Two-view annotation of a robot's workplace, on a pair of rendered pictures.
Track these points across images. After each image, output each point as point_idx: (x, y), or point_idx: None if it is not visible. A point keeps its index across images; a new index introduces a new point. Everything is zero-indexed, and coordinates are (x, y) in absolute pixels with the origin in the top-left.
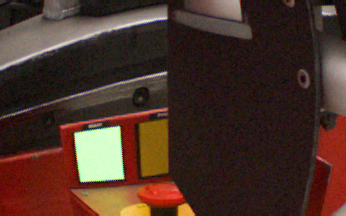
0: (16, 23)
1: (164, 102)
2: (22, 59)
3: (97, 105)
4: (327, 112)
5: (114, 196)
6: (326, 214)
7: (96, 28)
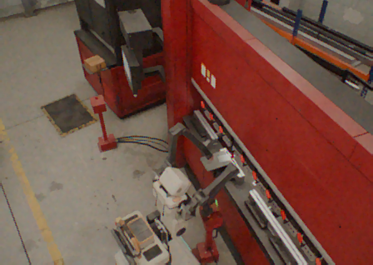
0: None
1: (239, 213)
2: (230, 192)
3: (235, 206)
4: (201, 213)
5: (214, 205)
6: (254, 258)
7: (237, 201)
